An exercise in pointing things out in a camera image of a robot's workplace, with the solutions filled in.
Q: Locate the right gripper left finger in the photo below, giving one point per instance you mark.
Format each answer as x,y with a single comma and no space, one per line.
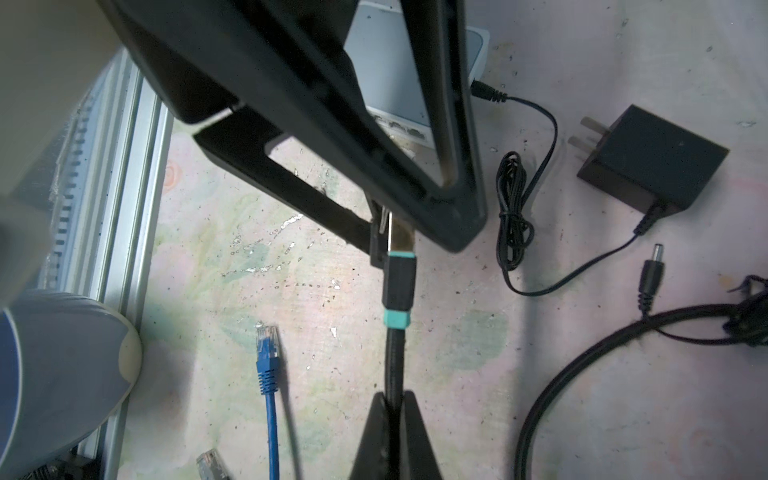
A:
375,457

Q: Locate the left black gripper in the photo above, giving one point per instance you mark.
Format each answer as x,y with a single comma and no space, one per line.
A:
290,63

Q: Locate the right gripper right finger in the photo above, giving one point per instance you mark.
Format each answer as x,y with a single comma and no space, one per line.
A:
416,458

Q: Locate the white network switch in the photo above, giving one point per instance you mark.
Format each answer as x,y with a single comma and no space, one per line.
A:
379,49

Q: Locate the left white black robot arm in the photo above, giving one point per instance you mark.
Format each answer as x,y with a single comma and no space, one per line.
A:
51,53

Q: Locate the lavender mug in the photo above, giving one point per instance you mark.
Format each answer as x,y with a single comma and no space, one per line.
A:
67,364

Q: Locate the aluminium frame rail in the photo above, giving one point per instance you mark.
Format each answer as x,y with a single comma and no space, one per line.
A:
106,191

